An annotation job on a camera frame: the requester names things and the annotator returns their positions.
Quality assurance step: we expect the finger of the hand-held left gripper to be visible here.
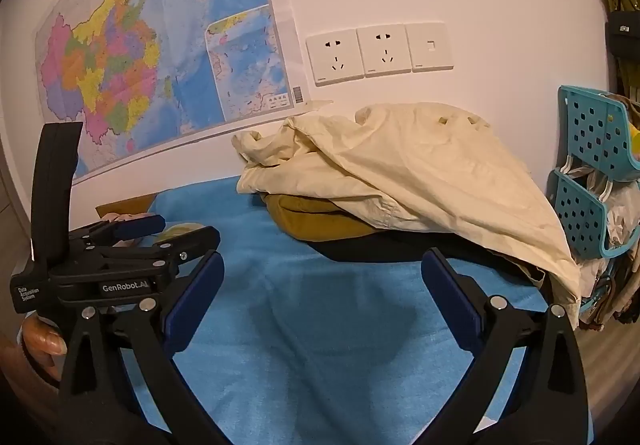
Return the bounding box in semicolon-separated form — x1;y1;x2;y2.
92;225;221;271
82;214;167;244

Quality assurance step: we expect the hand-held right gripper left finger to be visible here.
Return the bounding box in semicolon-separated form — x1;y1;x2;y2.
55;250;226;445

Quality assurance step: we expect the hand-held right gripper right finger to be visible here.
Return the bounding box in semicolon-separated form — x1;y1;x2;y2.
421;247;591;445

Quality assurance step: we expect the cream garment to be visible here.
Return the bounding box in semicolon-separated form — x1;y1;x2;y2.
232;101;582;321

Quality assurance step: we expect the person's left hand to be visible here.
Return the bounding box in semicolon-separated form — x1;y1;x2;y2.
22;312;69;383

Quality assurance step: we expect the brown wooden headboard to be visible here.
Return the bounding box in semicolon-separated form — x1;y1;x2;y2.
95;192;166;218

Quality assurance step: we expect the black garment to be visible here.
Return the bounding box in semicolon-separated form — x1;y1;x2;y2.
312;225;551;287

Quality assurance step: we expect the mustard garment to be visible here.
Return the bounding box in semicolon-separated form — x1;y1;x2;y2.
263;194;373;243

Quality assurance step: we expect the blue floral bedsheet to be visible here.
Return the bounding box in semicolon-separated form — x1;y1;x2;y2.
107;175;596;445

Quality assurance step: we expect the teal perforated basket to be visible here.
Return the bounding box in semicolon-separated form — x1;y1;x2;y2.
547;168;640;260
557;85;640;182

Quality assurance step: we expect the beige bags pile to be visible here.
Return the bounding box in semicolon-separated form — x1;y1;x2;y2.
575;252;640;331

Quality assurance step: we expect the black bag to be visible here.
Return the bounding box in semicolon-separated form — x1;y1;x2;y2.
605;10;640;57

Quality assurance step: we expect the colourful wall map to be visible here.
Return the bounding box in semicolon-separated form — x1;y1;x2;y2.
34;0;307;186

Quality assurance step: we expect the white wall socket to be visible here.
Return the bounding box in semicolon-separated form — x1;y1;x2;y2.
306;29;364;87
356;24;412;77

